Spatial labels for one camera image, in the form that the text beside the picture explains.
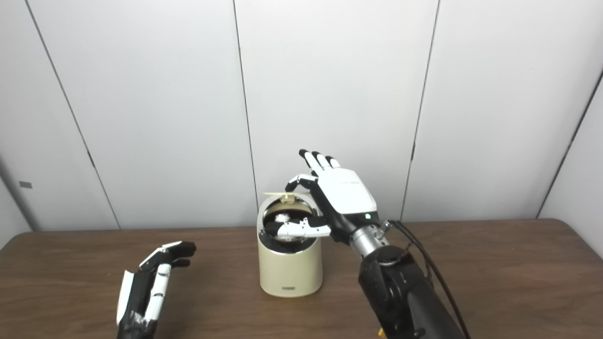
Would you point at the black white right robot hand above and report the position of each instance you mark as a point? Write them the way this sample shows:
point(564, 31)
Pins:
point(348, 193)

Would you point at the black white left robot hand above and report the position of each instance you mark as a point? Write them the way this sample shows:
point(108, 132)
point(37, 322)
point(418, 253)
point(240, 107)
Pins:
point(136, 296)

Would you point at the cream round bin lid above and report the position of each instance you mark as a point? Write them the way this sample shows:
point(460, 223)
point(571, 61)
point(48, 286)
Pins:
point(282, 194)

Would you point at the small white plastic bottle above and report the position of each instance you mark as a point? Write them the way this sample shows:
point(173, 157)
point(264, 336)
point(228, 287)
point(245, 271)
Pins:
point(282, 217)

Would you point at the cream-colored round bin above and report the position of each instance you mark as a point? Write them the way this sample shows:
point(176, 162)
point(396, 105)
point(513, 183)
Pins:
point(289, 270)

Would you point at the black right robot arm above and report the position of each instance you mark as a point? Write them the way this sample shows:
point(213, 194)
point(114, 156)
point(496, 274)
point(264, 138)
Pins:
point(405, 292)

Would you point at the small grey wall sticker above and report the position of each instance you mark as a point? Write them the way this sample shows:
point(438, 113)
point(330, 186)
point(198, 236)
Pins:
point(25, 184)

